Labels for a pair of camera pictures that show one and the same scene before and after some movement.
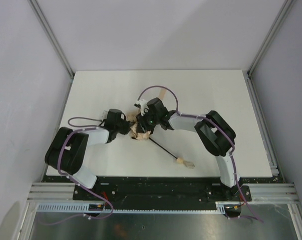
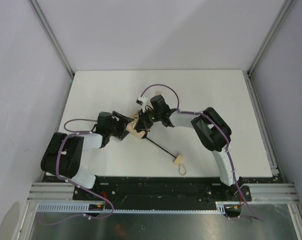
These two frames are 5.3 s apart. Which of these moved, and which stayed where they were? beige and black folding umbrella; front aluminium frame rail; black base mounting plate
Moved: beige and black folding umbrella
Stayed: black base mounting plate; front aluminium frame rail
